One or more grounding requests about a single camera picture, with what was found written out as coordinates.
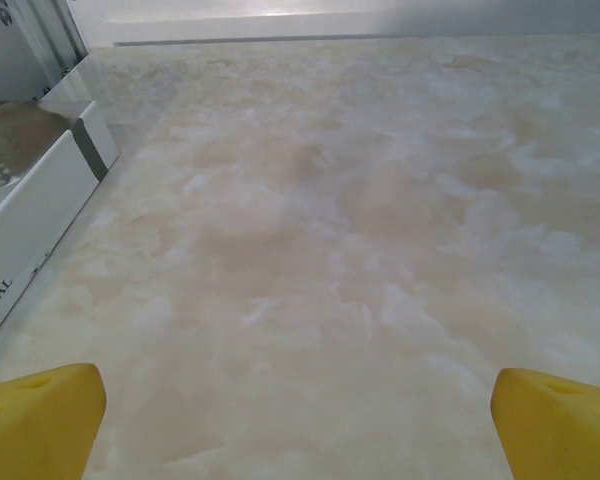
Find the aluminium frame post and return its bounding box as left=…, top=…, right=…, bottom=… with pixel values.
left=22, top=0, right=90, bottom=86

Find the aluminium wall rail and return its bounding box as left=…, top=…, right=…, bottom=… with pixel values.
left=112, top=29, right=600, bottom=49

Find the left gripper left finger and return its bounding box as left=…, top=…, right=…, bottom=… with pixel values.
left=0, top=363, right=107, bottom=480

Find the white printed book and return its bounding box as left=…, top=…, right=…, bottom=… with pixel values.
left=0, top=98, right=121, bottom=354

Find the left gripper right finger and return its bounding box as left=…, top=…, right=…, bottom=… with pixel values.
left=492, top=368, right=600, bottom=480

